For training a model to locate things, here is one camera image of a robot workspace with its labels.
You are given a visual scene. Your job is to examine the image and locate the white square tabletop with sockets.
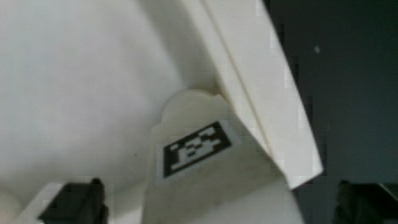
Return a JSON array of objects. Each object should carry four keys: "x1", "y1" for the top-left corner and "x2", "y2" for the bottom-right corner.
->
[{"x1": 0, "y1": 0, "x2": 322, "y2": 224}]

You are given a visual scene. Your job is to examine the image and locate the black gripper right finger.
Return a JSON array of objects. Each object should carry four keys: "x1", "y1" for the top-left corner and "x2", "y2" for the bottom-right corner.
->
[{"x1": 333, "y1": 180, "x2": 398, "y2": 224}]

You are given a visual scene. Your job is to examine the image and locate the white table leg with tag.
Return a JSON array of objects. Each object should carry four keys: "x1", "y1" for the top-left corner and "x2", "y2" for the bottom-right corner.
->
[{"x1": 142, "y1": 90, "x2": 304, "y2": 224}]

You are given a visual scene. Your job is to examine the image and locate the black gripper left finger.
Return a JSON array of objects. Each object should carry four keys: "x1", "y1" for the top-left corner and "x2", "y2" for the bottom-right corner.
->
[{"x1": 13, "y1": 177, "x2": 110, "y2": 224}]

